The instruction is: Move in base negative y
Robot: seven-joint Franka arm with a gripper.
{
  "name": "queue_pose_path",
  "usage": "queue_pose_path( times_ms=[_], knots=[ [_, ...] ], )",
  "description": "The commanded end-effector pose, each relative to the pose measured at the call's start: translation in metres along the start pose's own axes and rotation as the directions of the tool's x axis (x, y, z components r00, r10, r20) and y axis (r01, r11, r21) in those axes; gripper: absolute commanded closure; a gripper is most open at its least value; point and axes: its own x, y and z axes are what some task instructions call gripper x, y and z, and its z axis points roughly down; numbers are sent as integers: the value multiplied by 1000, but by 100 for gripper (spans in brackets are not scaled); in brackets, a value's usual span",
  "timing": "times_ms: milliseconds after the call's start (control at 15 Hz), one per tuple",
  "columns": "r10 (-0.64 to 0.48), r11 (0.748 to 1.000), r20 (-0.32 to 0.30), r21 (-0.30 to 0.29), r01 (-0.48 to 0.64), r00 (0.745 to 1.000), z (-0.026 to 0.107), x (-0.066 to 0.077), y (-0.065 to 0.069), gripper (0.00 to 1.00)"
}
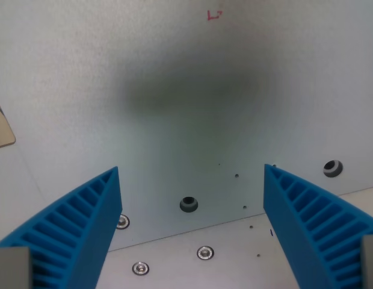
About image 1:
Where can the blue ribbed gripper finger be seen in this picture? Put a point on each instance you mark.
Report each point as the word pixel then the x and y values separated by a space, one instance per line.
pixel 307 216
pixel 81 222

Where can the silver countersunk screw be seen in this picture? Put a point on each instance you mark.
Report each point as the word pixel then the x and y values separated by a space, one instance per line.
pixel 122 221
pixel 205 252
pixel 140 268

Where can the tan wooden board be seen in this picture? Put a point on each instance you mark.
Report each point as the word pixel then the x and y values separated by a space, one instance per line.
pixel 1 128

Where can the red marker mark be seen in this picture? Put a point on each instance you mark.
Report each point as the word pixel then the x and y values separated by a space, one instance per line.
pixel 213 15

